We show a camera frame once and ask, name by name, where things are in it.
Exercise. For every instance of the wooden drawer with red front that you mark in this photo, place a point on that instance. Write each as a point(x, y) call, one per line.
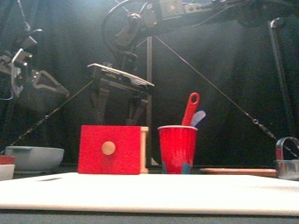
point(116, 137)

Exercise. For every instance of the bent metal frame bar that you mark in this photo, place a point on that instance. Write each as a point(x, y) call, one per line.
point(278, 73)

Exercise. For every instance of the white cutting board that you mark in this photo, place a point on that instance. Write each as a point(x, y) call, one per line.
point(155, 192)

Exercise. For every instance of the pale blue toy pot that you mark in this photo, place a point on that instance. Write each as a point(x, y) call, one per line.
point(35, 159)

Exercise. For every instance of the round wooden plate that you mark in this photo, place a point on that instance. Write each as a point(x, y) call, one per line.
point(238, 172)

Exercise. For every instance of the thin vertical frame pole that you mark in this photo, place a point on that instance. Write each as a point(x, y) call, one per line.
point(150, 58)

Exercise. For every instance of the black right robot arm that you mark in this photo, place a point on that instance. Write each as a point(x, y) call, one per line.
point(128, 35)

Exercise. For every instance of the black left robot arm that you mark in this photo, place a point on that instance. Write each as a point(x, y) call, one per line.
point(17, 64)

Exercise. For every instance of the red plastic cup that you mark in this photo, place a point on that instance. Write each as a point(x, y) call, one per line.
point(176, 148)

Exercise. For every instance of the blue toy utensil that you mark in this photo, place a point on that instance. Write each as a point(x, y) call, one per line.
point(198, 116)

